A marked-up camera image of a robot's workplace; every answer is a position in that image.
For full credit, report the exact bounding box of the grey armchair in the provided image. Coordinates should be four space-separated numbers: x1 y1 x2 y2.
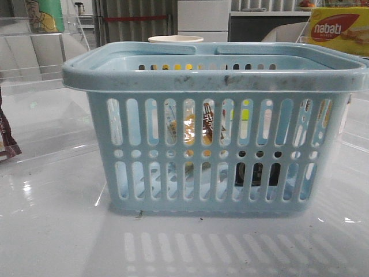
261 21 308 43

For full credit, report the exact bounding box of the light blue plastic basket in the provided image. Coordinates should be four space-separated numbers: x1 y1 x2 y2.
62 42 368 213

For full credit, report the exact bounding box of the maroon snack bag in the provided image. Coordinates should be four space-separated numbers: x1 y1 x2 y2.
1 110 22 162

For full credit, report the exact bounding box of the green cartoon snack can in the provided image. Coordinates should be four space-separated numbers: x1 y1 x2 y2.
25 0 65 33

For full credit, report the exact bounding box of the yellow nabati wafer box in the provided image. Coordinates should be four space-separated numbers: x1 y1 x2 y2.
305 7 368 57

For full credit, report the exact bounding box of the plate of fruit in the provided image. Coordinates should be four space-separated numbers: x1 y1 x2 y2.
299 0 315 8

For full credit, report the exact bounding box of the dark counter cabinet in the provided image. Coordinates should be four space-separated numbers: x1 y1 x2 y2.
228 12 310 42

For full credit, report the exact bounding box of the packaged bread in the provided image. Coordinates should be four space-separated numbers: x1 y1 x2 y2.
165 99 234 174

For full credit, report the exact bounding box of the dark tissue pack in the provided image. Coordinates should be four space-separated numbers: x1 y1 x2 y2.
234 162 281 187

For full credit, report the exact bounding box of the clear acrylic display shelf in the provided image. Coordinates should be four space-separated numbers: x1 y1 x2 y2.
1 14 95 163

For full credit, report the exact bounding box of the white cabinet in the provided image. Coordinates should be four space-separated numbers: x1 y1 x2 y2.
177 1 231 42

